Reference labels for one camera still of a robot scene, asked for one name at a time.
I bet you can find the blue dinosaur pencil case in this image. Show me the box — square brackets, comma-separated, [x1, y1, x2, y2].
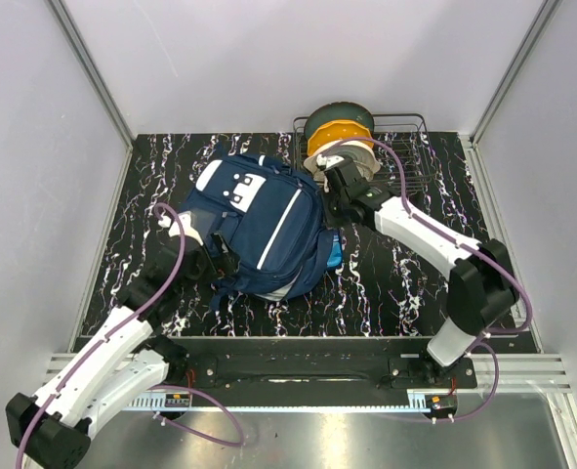
[326, 234, 343, 271]

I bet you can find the navy blue student backpack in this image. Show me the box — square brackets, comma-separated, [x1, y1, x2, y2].
[180, 154, 341, 308]

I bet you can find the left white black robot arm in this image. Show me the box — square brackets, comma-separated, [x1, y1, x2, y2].
[5, 229, 238, 468]

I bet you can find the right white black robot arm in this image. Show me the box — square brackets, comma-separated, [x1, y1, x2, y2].
[316, 156, 520, 388]

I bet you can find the orange yellow plate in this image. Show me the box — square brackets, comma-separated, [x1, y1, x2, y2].
[307, 119, 372, 156]

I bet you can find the dark green plate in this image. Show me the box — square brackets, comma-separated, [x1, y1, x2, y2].
[304, 102, 375, 139]

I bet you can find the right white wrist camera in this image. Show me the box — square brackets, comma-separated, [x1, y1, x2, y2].
[314, 152, 345, 172]

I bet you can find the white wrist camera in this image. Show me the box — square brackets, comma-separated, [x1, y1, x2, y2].
[314, 152, 345, 172]
[158, 211, 204, 246]

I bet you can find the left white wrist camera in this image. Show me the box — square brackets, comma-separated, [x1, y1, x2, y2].
[158, 211, 204, 246]

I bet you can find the black wire dish rack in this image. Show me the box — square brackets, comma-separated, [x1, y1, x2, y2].
[293, 113, 433, 198]

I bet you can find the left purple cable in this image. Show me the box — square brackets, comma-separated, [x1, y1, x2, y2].
[14, 202, 246, 469]

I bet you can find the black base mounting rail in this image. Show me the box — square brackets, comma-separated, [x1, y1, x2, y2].
[176, 337, 477, 409]

